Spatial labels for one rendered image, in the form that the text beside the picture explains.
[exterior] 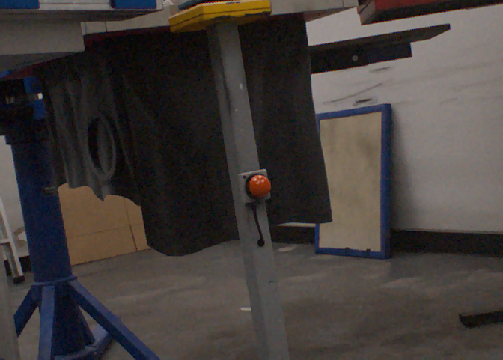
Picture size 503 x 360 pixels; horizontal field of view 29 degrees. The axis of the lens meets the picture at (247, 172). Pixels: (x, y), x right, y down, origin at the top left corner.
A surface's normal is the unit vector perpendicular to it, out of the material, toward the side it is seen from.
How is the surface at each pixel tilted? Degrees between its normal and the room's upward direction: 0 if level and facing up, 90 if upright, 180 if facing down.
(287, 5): 90
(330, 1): 90
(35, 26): 90
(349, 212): 78
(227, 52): 90
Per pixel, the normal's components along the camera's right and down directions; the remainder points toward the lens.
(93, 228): 0.44, -0.23
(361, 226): -0.88, -0.05
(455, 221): -0.87, 0.16
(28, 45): 0.79, -0.09
